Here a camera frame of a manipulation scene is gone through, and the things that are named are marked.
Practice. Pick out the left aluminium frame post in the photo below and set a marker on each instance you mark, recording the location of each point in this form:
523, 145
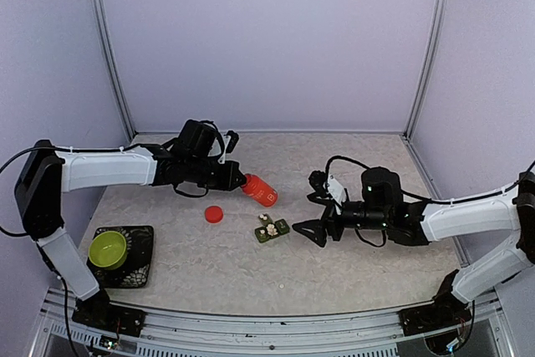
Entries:
112, 69

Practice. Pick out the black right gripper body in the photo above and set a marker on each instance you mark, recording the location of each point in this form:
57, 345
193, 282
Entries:
331, 222

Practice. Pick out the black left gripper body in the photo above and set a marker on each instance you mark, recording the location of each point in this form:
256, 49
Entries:
225, 181

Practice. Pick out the green pill organizer box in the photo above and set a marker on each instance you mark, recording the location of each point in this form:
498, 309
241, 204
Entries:
270, 229

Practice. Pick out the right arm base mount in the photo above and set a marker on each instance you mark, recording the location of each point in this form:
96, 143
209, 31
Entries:
443, 311

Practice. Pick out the red bottle cap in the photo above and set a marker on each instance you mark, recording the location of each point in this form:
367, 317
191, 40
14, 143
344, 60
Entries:
214, 214

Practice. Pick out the black patterned square plate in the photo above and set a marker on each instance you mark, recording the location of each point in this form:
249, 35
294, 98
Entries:
134, 272

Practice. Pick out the red bottle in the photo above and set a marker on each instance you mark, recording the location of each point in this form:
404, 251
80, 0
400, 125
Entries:
257, 189

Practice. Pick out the green bowl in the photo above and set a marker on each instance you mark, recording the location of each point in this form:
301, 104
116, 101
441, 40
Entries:
108, 250

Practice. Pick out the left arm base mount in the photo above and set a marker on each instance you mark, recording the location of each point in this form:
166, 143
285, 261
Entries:
113, 318

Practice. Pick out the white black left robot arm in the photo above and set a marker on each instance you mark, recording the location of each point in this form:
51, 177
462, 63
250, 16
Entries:
198, 155

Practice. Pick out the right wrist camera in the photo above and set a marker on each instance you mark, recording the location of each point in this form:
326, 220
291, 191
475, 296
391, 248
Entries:
327, 185

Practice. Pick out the right aluminium frame post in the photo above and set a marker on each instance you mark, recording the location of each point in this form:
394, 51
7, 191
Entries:
432, 45

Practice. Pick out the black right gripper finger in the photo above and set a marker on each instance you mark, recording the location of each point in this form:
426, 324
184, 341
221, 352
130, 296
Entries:
318, 199
314, 230

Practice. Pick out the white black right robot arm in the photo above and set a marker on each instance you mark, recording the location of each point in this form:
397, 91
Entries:
423, 220

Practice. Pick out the front aluminium rail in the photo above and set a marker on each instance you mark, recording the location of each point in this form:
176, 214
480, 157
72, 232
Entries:
168, 332

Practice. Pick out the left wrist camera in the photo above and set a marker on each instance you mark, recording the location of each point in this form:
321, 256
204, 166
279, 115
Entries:
230, 140

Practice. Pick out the aluminium frame post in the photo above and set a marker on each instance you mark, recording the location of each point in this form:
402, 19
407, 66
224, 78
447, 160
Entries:
112, 69
432, 45

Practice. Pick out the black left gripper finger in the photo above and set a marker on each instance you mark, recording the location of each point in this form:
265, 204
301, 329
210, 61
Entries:
238, 185
239, 176

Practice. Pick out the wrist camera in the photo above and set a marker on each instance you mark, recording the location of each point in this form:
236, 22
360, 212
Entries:
230, 140
327, 185

